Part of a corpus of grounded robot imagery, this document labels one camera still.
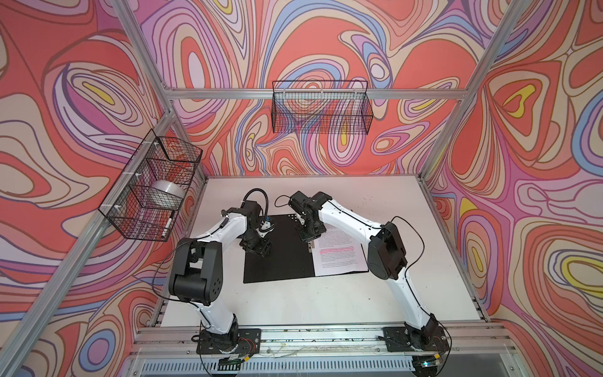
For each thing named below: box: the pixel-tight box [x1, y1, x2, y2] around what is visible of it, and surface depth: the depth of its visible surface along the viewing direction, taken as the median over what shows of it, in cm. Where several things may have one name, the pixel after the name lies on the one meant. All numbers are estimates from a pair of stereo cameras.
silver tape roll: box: [146, 179, 185, 206], surface depth 73 cm
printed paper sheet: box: [311, 223, 370, 277], surface depth 93 cm
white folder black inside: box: [243, 213, 370, 284], surface depth 91 cm
